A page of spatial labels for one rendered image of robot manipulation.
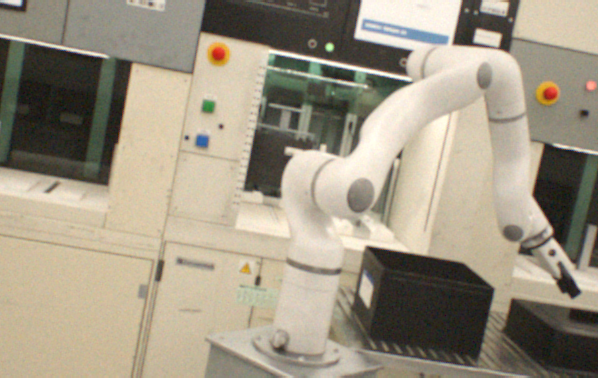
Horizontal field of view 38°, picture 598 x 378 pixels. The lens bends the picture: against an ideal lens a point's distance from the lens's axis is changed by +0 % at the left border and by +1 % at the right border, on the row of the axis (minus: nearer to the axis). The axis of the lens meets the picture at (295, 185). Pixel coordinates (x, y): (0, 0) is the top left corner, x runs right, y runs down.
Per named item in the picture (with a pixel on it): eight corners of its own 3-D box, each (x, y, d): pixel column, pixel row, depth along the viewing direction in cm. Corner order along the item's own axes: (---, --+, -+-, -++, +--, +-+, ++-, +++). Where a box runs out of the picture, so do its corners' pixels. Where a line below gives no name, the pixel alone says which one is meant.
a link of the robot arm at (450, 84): (309, 218, 184) (356, 237, 171) (283, 177, 178) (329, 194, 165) (458, 75, 199) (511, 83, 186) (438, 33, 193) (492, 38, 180)
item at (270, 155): (237, 191, 299) (255, 102, 295) (236, 183, 319) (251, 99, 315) (305, 203, 302) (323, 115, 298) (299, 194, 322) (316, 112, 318)
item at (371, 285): (350, 306, 229) (363, 244, 227) (450, 323, 232) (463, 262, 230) (368, 339, 202) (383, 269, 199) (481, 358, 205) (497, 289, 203)
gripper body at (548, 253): (557, 232, 211) (580, 268, 213) (539, 223, 221) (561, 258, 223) (532, 249, 211) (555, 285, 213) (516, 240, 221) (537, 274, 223)
